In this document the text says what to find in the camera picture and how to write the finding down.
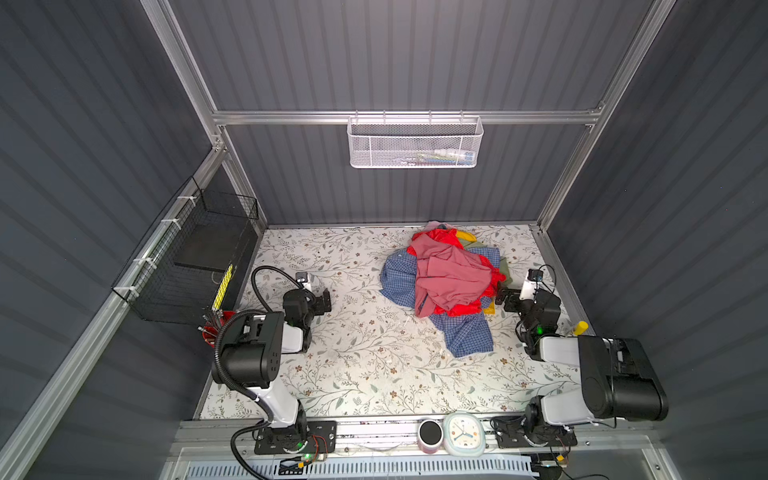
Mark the dusty pink cloth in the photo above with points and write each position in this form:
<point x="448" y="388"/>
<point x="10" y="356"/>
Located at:
<point x="447" y="276"/>

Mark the yellow cloth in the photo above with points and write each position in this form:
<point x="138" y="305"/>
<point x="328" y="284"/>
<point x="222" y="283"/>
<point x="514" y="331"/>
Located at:
<point x="465" y="236"/>

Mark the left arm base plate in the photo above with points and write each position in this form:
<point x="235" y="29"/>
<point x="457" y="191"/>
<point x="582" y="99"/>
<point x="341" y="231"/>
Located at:
<point x="316" y="437"/>

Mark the white wire mesh basket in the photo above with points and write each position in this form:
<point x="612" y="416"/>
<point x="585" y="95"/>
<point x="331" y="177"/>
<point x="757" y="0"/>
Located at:
<point x="414" y="141"/>

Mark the black round speaker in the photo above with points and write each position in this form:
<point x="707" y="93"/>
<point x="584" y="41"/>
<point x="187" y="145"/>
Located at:
<point x="430" y="436"/>

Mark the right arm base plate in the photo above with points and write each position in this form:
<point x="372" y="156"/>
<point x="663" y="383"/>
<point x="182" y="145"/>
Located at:
<point x="517" y="432"/>

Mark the black wire basket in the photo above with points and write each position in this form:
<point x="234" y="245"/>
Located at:
<point x="175" y="277"/>

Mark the yellow ruler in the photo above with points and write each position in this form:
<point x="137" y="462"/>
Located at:
<point x="223" y="287"/>

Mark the red pen cup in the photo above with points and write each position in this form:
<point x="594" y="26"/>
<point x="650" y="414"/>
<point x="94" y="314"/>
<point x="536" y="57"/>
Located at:
<point x="213" y="323"/>

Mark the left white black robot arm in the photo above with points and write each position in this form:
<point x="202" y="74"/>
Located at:
<point x="247" y="360"/>

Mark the floral table mat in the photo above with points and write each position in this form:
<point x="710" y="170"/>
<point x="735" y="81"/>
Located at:
<point x="369" y="356"/>

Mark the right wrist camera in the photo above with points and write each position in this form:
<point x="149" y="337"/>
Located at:
<point x="531" y="284"/>

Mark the blue checkered cloth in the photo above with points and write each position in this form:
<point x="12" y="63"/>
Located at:
<point x="464" y="335"/>

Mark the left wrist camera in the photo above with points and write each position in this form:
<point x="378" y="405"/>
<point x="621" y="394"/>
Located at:
<point x="306" y="280"/>

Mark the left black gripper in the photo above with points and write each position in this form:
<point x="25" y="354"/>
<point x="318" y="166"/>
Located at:
<point x="321" y="302"/>

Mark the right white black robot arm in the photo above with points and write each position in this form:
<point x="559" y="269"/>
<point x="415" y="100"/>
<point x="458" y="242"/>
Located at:
<point x="617" y="379"/>

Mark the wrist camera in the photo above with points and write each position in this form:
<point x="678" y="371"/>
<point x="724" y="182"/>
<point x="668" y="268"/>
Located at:
<point x="306" y="280"/>
<point x="531" y="284"/>

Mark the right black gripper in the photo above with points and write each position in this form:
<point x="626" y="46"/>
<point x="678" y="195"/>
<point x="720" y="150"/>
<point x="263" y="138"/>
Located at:
<point x="512" y="300"/>

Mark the white mint alarm clock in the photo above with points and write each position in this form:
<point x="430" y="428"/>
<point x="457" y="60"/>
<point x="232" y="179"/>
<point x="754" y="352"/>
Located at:
<point x="463" y="435"/>

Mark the light pink cloth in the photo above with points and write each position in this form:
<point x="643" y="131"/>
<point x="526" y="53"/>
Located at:
<point x="437" y="225"/>

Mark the white vented cable tray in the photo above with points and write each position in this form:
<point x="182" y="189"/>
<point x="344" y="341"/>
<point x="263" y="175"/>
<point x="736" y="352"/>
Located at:
<point x="404" y="467"/>

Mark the red cloth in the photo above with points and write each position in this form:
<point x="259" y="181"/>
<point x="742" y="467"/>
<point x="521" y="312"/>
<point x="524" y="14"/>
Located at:
<point x="474" y="288"/>

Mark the olive green cloth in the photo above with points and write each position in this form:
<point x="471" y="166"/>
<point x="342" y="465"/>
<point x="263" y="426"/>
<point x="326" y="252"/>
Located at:
<point x="494" y="255"/>

